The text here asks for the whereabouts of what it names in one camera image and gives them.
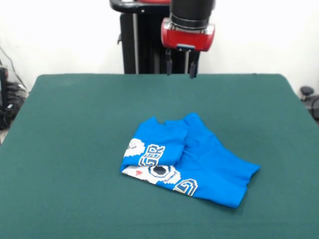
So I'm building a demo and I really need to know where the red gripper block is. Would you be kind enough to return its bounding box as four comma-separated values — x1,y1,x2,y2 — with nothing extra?
160,23,215,79

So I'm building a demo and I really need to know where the blue printed t-shirt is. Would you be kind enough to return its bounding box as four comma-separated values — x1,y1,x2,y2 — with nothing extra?
119,112,261,209

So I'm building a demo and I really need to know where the gray office chair base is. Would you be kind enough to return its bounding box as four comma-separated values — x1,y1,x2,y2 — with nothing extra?
300,86,319,119

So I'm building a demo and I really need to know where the dark green table cloth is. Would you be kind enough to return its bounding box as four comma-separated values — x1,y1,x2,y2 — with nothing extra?
0,73,319,239

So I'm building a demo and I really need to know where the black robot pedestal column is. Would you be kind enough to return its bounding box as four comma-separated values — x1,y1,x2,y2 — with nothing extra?
116,7,201,75

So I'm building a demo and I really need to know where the black cable pile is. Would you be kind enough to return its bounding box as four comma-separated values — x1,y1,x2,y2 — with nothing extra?
0,81,28,130

